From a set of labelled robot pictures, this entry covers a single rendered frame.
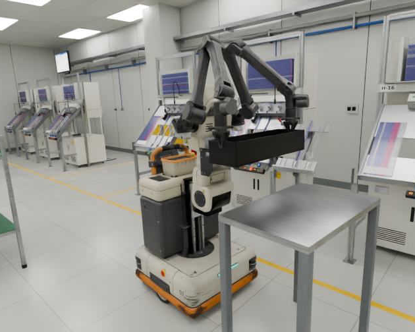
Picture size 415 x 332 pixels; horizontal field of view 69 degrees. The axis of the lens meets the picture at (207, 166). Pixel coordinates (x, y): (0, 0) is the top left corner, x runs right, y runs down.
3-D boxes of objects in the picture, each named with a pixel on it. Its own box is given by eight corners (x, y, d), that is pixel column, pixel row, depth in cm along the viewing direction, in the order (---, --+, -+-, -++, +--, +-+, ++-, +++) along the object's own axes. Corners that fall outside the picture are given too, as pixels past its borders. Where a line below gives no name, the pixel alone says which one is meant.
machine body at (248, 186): (284, 226, 313) (286, 167, 300) (231, 211, 360) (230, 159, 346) (311, 208, 360) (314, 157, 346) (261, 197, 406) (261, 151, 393)
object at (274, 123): (284, 133, 293) (282, 130, 289) (230, 130, 337) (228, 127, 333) (295, 106, 303) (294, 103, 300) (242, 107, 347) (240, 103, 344)
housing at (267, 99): (294, 110, 303) (289, 101, 293) (253, 110, 335) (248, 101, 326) (297, 103, 305) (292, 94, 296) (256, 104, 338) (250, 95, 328)
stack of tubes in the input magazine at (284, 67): (291, 87, 295) (292, 58, 289) (248, 89, 329) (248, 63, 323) (297, 87, 304) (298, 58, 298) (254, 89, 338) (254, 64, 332)
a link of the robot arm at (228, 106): (232, 91, 139) (216, 85, 134) (246, 89, 128) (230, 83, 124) (224, 117, 139) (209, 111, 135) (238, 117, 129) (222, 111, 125)
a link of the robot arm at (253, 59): (235, 45, 174) (227, 50, 167) (240, 36, 170) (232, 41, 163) (292, 93, 174) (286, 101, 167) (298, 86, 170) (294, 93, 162)
